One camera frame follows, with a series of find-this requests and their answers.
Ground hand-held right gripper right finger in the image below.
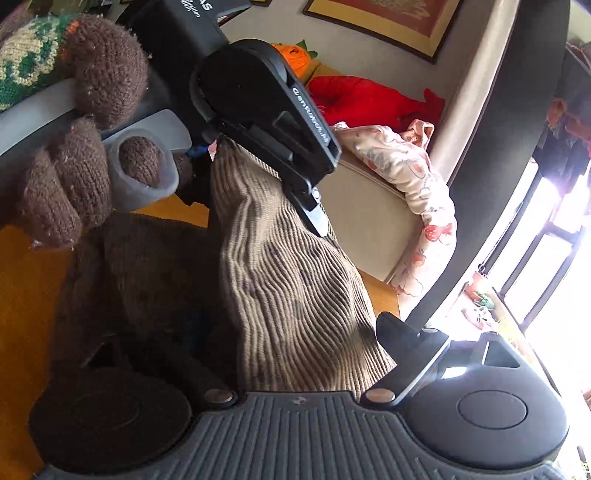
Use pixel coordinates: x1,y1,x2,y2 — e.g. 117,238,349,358
360,313,525,408

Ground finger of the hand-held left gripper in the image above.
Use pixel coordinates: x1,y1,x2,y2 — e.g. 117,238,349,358
178,138,215,206
279,178,334,239

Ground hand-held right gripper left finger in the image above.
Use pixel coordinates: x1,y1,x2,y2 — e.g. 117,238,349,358
81,323,238,409

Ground brown dotted corduroy top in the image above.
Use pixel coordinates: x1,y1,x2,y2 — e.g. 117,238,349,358
51,137,399,392

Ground person's left forearm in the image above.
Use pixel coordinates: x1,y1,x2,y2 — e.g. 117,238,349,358
0,4,83,114

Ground dark hanging clothes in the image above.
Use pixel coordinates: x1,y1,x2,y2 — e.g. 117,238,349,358
531,44,591,185

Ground person's left hand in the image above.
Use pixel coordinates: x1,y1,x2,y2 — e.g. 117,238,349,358
18,14,165,251

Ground beige sofa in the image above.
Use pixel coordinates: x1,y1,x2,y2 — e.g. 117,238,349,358
295,55,428,283

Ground orange garment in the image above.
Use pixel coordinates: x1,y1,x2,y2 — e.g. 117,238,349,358
271,39,320,79

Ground orange flowerpot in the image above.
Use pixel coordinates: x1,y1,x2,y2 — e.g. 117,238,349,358
467,271,491,296

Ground floral pink blanket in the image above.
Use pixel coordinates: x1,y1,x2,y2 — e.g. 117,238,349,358
331,119,459,297

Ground red puffer jacket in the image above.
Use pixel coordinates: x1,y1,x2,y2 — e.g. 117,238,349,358
306,75,446,134

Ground wide framed red picture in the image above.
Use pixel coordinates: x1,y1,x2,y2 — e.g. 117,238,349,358
302,0,463,64

